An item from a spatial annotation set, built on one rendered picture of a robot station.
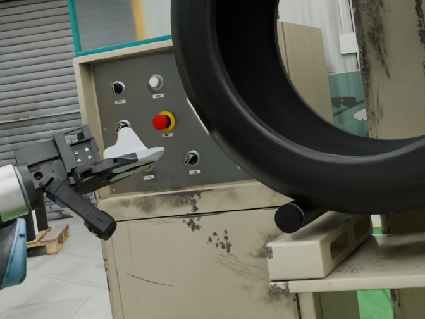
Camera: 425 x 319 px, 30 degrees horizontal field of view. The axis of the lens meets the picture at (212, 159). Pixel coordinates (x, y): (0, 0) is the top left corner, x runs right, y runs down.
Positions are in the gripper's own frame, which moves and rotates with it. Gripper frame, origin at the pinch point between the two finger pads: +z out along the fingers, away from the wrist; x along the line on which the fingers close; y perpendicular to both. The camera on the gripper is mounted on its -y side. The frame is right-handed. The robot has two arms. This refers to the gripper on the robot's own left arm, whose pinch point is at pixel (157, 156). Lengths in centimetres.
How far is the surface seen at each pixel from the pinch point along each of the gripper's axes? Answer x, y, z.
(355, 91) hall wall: 789, 218, 461
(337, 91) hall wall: 795, 227, 441
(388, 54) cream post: 13, 8, 51
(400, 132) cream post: 18, -6, 49
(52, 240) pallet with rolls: 638, 133, 24
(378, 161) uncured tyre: -14.2, -14.7, 25.3
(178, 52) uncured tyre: -2.0, 14.2, 8.8
